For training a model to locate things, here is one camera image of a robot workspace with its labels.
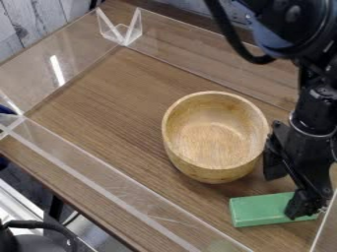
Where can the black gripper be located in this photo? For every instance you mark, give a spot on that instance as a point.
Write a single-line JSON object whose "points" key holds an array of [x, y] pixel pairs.
{"points": [[301, 156]]}

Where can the green rectangular block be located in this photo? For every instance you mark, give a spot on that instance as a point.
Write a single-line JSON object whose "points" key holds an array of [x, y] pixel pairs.
{"points": [[263, 210]]}

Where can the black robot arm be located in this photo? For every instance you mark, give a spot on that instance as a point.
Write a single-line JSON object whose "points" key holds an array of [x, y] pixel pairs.
{"points": [[297, 30]]}

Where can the light wooden bowl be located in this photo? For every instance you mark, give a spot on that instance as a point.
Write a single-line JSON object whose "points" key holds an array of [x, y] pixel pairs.
{"points": [[214, 132]]}

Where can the black table leg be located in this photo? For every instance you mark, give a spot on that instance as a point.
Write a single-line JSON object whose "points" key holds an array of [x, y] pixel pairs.
{"points": [[55, 208]]}

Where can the black metal base plate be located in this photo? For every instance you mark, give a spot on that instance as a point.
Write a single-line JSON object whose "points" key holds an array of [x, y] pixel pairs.
{"points": [[39, 243]]}

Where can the clear acrylic corner bracket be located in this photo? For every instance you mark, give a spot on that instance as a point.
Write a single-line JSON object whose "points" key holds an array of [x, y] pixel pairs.
{"points": [[121, 34]]}

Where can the clear acrylic wall panels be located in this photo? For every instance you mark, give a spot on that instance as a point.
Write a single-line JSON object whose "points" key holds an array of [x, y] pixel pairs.
{"points": [[90, 100]]}

